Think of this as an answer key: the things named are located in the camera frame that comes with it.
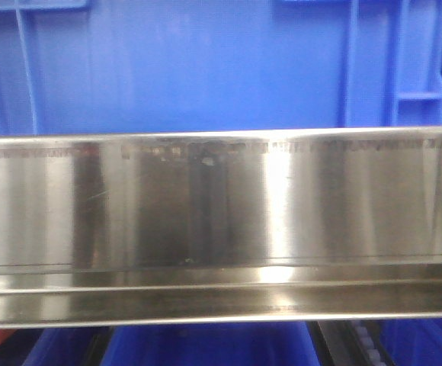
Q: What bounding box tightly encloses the blue bin lower shelf left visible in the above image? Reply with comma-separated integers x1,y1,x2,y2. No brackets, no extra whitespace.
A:
12,327,111,365

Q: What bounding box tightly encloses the blue bin lower shelf right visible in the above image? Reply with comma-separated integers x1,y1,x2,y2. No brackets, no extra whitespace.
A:
380,318,442,365

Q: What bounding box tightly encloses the blue plastic bin shelf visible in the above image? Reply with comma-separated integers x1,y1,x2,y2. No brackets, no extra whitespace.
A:
0,1,442,136

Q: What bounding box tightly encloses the stainless steel shelf front rail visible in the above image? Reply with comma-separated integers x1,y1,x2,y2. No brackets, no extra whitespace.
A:
0,127,442,328

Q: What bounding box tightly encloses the black lower shelf divider rail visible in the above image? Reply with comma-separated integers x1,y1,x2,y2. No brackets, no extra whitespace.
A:
307,320,395,365

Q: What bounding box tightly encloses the blue bin lower shelf middle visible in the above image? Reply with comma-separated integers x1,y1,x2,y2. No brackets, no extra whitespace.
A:
101,322,320,365

